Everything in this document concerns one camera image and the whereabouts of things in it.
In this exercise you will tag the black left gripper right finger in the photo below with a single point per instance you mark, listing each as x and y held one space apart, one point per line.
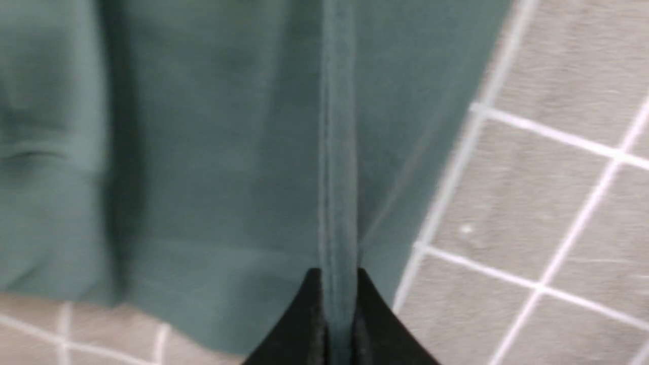
379 336

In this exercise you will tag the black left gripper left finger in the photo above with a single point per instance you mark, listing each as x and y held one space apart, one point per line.
299 335

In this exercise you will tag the green long-sleeved shirt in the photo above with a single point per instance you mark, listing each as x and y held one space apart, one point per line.
196 158

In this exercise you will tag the grey checked tablecloth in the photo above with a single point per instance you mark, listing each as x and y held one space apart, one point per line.
533 249

